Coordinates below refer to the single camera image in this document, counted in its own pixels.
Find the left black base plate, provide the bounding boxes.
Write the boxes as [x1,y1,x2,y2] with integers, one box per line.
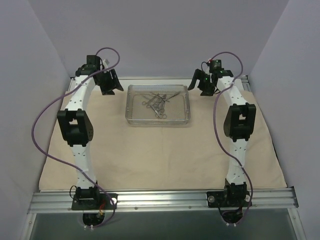
[71,193,118,211]

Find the aluminium front rail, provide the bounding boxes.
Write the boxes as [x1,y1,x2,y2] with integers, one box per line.
[28,187,299,214]

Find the right aluminium side rail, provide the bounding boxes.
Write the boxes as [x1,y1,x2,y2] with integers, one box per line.
[240,75,251,92]

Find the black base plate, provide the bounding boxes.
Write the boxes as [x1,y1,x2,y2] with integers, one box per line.
[206,191,252,208]
[71,193,118,211]

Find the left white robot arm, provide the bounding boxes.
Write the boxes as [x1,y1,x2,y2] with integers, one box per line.
[57,55,124,210]

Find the steel ring-handled clamp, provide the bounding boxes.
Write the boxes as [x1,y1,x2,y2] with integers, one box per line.
[153,94,167,113]

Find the wire mesh instrument tray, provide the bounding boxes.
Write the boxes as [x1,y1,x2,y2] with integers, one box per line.
[125,84,191,127]

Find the steel tweezers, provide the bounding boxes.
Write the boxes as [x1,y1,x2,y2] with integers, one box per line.
[166,91,181,102]

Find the steel scissors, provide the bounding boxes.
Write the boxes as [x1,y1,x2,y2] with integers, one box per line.
[141,94,163,107]

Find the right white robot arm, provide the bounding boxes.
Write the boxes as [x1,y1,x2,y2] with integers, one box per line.
[188,59,257,207]

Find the steel ring-handled forceps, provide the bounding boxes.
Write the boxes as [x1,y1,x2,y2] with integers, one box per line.
[150,94,167,119]

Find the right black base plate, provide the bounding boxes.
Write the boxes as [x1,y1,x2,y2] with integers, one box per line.
[206,191,252,208]

